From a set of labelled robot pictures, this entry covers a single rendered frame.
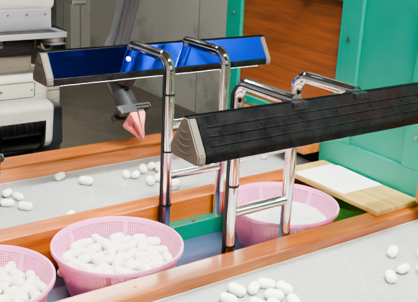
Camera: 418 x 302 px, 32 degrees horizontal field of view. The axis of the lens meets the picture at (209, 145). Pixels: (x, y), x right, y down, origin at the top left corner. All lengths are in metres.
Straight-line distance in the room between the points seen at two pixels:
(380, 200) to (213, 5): 3.42
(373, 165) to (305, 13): 0.47
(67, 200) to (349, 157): 0.75
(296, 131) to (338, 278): 0.37
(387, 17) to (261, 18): 0.48
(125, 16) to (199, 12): 3.16
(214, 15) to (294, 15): 2.96
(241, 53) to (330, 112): 0.60
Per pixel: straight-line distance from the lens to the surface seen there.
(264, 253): 1.47
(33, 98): 2.40
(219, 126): 1.13
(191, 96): 5.33
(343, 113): 1.31
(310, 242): 1.54
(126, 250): 1.53
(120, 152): 2.03
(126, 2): 2.00
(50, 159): 1.96
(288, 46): 2.10
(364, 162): 1.92
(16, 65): 2.38
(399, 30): 1.82
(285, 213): 1.55
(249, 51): 1.86
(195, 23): 5.22
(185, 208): 1.72
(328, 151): 2.01
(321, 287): 1.42
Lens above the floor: 1.41
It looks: 18 degrees down
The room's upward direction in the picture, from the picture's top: 3 degrees clockwise
